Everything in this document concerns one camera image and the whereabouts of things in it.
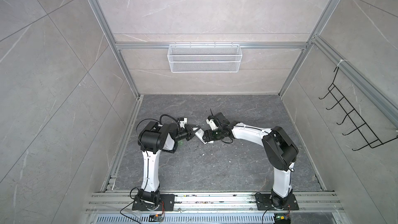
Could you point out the black wire hook rack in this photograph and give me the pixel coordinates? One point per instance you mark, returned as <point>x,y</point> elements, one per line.
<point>360,126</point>

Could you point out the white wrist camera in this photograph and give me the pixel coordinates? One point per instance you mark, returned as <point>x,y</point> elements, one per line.
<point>182,121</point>
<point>211,123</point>

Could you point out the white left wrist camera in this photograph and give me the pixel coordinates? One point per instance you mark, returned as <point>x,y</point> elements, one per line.
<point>182,121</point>

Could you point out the white wire mesh basket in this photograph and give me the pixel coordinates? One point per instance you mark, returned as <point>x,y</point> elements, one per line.
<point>213,58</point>

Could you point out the aluminium front rail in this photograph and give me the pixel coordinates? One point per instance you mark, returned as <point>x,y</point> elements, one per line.
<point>196,202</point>

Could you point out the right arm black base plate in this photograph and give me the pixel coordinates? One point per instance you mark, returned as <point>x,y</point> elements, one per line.
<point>275,202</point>

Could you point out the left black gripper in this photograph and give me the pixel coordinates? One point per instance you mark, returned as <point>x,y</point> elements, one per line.
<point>189,130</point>

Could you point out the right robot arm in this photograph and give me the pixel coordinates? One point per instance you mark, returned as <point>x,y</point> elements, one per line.
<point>279,148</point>

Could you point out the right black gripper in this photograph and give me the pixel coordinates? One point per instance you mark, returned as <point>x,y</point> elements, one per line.
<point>209,136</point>

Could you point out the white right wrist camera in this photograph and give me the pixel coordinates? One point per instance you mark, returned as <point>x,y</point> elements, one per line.
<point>211,123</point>

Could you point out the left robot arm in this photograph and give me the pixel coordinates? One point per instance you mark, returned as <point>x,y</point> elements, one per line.
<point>154,139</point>

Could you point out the white remote control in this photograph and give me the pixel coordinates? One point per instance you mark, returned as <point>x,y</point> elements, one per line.
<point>204,136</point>

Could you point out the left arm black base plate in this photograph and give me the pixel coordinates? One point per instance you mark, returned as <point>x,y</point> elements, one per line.
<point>159,202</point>

